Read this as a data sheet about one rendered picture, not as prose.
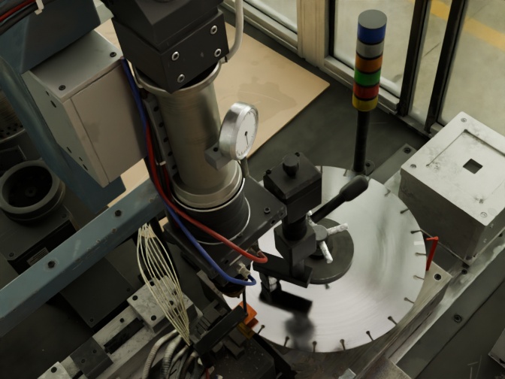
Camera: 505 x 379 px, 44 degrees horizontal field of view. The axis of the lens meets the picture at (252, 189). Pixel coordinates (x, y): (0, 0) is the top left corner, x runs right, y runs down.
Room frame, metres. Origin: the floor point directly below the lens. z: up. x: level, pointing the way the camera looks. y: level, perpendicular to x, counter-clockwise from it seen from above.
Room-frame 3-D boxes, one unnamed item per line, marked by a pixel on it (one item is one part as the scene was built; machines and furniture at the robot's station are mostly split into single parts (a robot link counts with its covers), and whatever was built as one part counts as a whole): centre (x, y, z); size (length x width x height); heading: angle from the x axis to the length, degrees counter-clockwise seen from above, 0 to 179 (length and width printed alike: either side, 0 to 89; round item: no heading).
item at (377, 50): (0.75, -0.22, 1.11); 0.05 x 0.04 x 0.03; 37
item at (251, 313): (0.36, 0.07, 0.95); 0.10 x 0.03 x 0.07; 127
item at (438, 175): (0.63, -0.39, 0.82); 0.18 x 0.18 x 0.15; 37
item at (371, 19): (0.75, -0.22, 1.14); 0.05 x 0.04 x 0.03; 37
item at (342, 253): (0.48, -0.09, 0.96); 0.11 x 0.11 x 0.03
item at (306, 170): (0.41, -0.05, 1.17); 0.06 x 0.05 x 0.20; 118
